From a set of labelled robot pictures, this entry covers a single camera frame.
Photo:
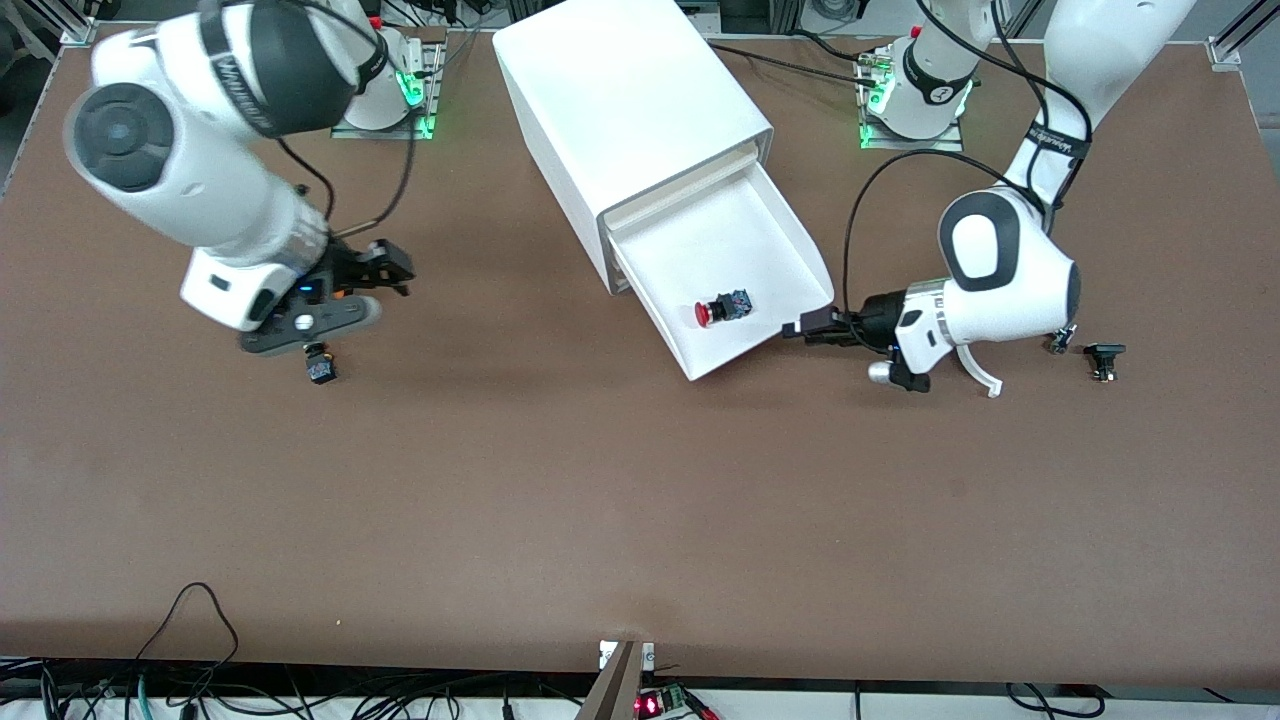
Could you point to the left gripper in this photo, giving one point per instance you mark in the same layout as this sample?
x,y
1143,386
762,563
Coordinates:
x,y
874,312

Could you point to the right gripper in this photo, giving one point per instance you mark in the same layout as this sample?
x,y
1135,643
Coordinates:
x,y
347,270

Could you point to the red-capped push button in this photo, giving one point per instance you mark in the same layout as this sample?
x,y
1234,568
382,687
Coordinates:
x,y
722,308

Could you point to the white low drawer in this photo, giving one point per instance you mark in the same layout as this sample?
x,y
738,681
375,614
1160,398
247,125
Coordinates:
x,y
730,240

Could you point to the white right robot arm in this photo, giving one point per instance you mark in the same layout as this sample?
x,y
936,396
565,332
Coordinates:
x,y
190,170

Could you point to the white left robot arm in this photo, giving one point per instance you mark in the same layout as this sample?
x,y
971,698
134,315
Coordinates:
x,y
1010,270

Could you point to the orange-capped push button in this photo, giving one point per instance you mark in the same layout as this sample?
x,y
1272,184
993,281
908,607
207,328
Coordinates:
x,y
320,370

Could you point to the white middle drawer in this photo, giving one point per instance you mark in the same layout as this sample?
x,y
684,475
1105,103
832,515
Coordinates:
x,y
690,195

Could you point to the white high drawer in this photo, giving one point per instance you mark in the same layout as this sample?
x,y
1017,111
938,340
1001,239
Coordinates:
x,y
680,178

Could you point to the white drawer cabinet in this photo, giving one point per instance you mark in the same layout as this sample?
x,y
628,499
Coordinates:
x,y
620,100

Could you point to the white curved plastic arc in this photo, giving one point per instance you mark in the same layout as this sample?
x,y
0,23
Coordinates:
x,y
985,375

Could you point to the small grey metal part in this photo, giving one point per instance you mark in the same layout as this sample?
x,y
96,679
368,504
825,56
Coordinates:
x,y
1060,342

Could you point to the circuit board with red light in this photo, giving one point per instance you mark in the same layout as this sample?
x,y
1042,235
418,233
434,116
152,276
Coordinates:
x,y
655,702

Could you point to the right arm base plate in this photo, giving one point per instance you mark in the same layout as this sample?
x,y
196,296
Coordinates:
x,y
428,110

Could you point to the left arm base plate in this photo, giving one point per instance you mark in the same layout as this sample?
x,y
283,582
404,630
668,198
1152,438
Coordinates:
x,y
870,135

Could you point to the small black switch part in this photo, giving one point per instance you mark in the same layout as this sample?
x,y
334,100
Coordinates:
x,y
1103,355

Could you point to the grey slanted post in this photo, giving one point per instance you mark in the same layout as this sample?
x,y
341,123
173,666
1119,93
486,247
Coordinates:
x,y
615,685

